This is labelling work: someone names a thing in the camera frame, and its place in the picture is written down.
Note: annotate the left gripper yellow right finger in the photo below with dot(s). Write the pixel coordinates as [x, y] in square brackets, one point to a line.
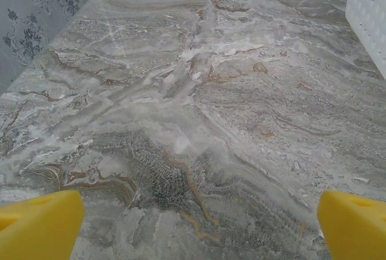
[356, 233]

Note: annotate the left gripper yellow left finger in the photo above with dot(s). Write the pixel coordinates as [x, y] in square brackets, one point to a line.
[36, 230]

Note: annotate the white perforated plastic basket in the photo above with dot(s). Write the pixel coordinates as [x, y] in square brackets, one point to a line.
[366, 15]

